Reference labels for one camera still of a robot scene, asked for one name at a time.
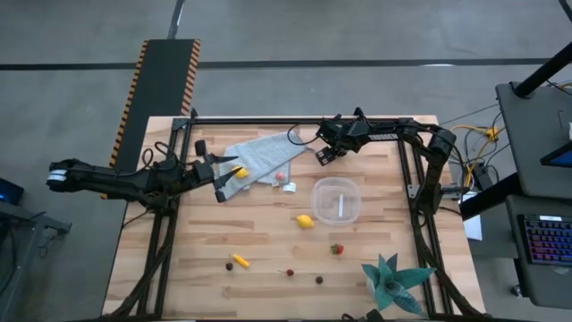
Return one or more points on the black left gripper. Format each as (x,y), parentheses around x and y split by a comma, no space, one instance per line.
(204,171)

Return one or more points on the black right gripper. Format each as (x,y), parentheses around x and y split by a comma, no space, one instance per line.
(342,134)

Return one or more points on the yellow lemon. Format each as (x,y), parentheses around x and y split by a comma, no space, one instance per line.
(241,172)
(305,221)

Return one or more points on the small pink fruit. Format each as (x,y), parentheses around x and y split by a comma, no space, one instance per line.
(280,176)

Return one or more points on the small yellow banana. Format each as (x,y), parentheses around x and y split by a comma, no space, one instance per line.
(241,260)

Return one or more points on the red strawberry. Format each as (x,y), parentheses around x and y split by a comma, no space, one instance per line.
(338,249)

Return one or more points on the small dark red fruit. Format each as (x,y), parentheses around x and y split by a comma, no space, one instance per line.
(229,266)

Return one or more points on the red cherry with stem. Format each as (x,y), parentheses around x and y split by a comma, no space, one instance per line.
(290,272)

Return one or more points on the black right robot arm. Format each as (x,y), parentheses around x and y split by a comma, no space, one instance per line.
(440,147)

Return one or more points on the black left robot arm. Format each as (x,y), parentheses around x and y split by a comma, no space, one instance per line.
(116,181)

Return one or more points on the clear plastic tupperware container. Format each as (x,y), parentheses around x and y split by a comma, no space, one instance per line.
(336,201)

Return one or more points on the grey knitted cloth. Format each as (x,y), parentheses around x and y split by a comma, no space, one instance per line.
(263,156)

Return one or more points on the small pale cup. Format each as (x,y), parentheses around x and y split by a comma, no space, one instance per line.
(289,188)

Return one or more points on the black striped-edge floor mat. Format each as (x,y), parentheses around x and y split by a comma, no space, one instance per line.
(163,76)

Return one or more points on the teal paper plant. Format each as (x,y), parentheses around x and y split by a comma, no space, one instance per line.
(393,286)

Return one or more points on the black power strip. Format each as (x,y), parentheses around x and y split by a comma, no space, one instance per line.
(483,176)

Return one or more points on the white paper sheet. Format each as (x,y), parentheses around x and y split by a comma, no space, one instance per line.
(473,226)

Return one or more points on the black beam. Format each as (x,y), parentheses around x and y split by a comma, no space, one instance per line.
(489,197)

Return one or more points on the grey desk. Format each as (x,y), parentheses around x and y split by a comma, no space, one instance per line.
(527,134)
(545,286)

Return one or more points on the grey metal stand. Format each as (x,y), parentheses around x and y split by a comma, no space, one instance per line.
(27,223)

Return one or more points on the dark device with blue screen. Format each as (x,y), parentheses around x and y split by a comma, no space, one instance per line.
(9,192)

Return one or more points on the black pole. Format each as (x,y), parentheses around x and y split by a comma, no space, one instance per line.
(540,71)

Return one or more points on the blue-screen tablet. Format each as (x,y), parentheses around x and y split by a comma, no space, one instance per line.
(561,157)

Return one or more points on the backlit rainbow keyboard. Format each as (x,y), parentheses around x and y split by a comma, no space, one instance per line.
(549,239)

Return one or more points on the black table-level camera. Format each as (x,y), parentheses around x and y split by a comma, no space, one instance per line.
(373,316)

